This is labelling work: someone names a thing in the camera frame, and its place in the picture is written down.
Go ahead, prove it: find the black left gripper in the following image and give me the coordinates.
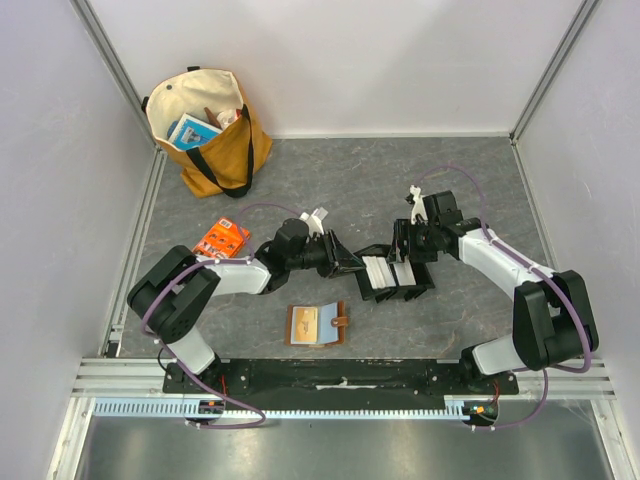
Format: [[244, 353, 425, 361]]
[[288, 229, 367, 279]]

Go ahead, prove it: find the black card box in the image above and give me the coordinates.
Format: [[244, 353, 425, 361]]
[[355, 244, 435, 303]]

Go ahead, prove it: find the tan leather card holder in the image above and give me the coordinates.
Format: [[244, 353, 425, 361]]
[[284, 301, 349, 348]]

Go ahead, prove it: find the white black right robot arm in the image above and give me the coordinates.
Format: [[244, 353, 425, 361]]
[[390, 186, 599, 394]]

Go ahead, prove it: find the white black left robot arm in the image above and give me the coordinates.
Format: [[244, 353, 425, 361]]
[[127, 218, 365, 393]]

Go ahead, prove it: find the stack of white cards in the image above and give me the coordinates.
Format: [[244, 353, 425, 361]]
[[362, 256, 417, 289]]

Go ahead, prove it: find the orange product box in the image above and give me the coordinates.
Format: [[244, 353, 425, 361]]
[[192, 217, 251, 259]]

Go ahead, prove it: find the mustard yellow tote bag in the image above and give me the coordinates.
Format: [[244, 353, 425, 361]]
[[141, 67, 272, 198]]

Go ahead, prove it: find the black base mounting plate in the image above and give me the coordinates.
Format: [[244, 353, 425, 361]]
[[163, 359, 519, 398]]

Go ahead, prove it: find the white item in bag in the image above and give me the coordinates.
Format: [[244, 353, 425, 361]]
[[217, 109, 242, 130]]

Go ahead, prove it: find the brown item in bag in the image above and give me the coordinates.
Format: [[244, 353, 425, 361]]
[[204, 107, 222, 129]]

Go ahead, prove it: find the blue book in bag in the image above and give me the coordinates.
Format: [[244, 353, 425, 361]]
[[168, 113, 222, 151]]

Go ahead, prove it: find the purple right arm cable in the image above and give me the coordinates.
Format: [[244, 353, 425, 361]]
[[414, 164, 596, 432]]

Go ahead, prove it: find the aluminium frame rail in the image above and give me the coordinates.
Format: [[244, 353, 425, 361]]
[[71, 1, 166, 358]]

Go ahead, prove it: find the white slotted cable duct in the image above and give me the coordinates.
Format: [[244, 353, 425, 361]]
[[93, 394, 496, 420]]

